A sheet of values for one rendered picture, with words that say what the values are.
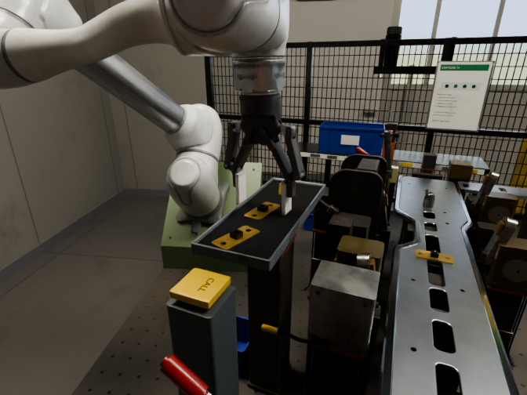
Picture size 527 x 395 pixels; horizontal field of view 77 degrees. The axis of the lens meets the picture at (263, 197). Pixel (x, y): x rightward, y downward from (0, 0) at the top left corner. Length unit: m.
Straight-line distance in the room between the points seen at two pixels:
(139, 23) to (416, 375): 0.62
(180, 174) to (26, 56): 0.51
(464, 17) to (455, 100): 1.94
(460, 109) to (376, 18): 1.83
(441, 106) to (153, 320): 1.53
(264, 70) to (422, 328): 0.52
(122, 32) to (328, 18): 3.00
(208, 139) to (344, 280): 0.77
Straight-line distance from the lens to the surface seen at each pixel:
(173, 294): 0.46
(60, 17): 0.96
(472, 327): 0.73
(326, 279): 0.56
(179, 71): 3.69
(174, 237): 1.31
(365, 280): 0.57
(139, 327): 1.12
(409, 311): 0.71
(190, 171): 1.07
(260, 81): 0.57
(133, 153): 4.07
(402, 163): 1.64
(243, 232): 0.57
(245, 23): 0.40
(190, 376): 0.41
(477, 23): 3.73
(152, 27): 0.48
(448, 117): 1.83
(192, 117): 1.16
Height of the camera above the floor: 1.43
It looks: 22 degrees down
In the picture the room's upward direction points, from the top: straight up
